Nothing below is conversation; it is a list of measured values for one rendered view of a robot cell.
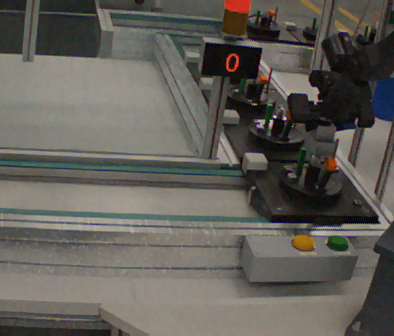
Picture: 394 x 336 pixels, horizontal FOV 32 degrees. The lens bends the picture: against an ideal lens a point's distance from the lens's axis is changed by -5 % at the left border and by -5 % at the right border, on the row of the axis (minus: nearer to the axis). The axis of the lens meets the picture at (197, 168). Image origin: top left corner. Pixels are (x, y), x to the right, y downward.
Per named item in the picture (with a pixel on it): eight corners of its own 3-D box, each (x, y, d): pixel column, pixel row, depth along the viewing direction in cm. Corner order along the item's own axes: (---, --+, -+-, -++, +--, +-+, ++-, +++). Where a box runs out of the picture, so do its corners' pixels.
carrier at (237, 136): (335, 170, 165) (346, 121, 159) (239, 165, 159) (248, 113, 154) (303, 129, 186) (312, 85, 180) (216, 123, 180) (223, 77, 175)
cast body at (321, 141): (333, 156, 143) (340, 125, 140) (314, 155, 142) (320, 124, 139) (319, 139, 150) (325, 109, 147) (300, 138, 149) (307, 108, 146)
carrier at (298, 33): (355, 54, 271) (361, 24, 266) (300, 47, 266) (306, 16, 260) (333, 36, 292) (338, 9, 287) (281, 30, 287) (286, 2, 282)
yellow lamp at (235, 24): (247, 36, 141) (251, 14, 139) (224, 34, 140) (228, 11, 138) (241, 30, 145) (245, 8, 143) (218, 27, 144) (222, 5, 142)
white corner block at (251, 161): (265, 178, 155) (269, 161, 153) (245, 177, 154) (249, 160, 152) (259, 169, 159) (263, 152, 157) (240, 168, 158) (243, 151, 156)
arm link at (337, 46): (393, 69, 124) (370, 18, 129) (360, 67, 121) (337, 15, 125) (361, 100, 134) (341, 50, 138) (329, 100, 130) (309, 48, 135)
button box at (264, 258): (351, 280, 131) (359, 254, 128) (248, 283, 126) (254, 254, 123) (339, 261, 137) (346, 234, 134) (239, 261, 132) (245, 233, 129)
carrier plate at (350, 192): (377, 224, 142) (379, 215, 141) (270, 223, 137) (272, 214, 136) (337, 172, 163) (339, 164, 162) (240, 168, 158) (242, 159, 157)
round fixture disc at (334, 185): (350, 204, 145) (352, 195, 144) (289, 202, 141) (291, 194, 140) (327, 174, 157) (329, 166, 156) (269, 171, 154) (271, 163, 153)
